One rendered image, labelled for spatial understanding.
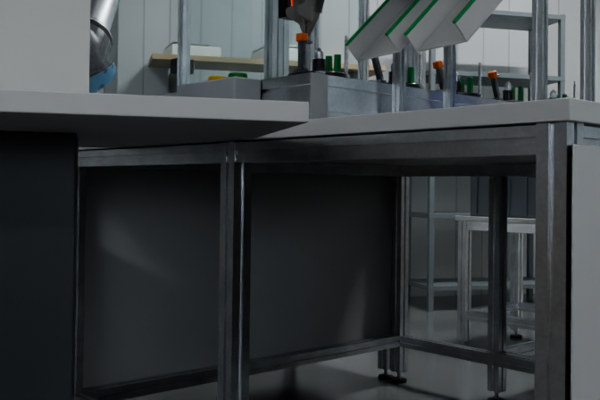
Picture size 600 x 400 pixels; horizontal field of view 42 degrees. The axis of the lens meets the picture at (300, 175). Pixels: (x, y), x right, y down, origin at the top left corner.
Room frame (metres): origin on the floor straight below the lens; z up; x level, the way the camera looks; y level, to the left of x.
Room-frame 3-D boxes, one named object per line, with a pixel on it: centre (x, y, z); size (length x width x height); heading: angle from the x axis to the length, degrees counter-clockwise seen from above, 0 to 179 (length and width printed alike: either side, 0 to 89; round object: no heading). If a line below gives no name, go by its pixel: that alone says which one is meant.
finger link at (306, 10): (1.70, -0.01, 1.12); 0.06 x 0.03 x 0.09; 132
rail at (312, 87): (1.85, 0.26, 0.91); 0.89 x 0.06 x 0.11; 42
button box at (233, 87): (1.67, 0.18, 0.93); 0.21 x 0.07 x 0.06; 42
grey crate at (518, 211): (3.58, -1.15, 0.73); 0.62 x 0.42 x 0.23; 42
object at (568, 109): (2.04, -0.37, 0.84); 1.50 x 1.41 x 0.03; 42
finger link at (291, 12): (1.72, 0.01, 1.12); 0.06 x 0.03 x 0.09; 132
